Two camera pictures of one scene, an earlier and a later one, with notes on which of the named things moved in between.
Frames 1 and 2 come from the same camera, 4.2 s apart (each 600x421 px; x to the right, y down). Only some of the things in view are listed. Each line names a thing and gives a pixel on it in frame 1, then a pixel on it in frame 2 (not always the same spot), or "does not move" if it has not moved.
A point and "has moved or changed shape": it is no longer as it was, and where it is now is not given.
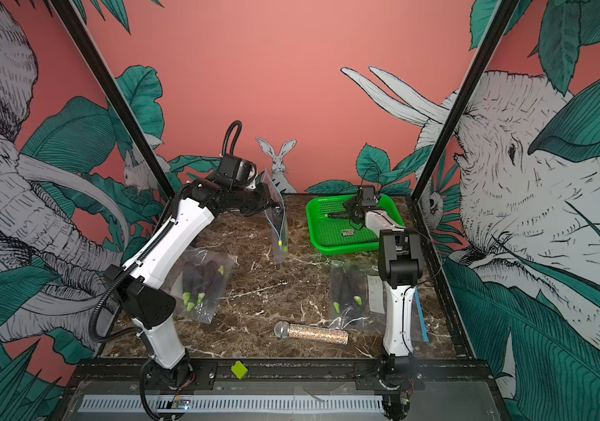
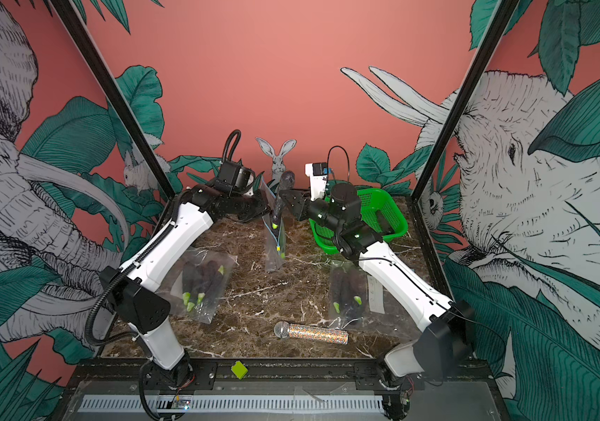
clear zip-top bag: (198, 281) does not move
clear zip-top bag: (356, 300) does not move
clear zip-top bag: (276, 219) has moved or changed shape
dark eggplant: (357, 285) does not move
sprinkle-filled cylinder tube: (308, 331) does not move
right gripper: (350, 203) to (303, 200)
